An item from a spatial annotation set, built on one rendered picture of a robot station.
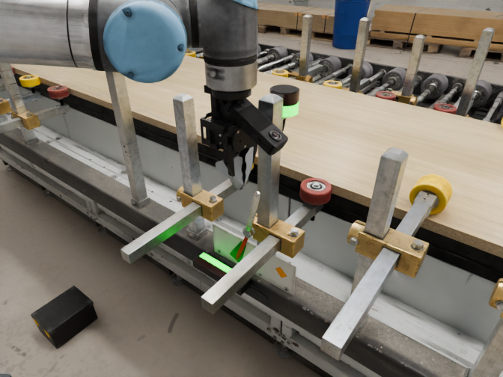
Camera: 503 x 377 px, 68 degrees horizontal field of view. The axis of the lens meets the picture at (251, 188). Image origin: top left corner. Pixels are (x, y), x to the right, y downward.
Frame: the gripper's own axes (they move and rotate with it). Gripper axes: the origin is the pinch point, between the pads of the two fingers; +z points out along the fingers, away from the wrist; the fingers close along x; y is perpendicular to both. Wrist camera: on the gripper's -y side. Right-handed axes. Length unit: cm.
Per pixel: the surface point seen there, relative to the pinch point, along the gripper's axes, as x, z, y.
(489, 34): -115, -14, -22
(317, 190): -22.2, 10.6, -6.3
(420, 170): -48, 11, -24
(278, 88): -11.8, -16.9, 0.0
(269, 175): -6.1, -0.3, -2.6
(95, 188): -4, 31, 71
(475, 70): -115, -1, -21
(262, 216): -6.1, 11.6, -0.9
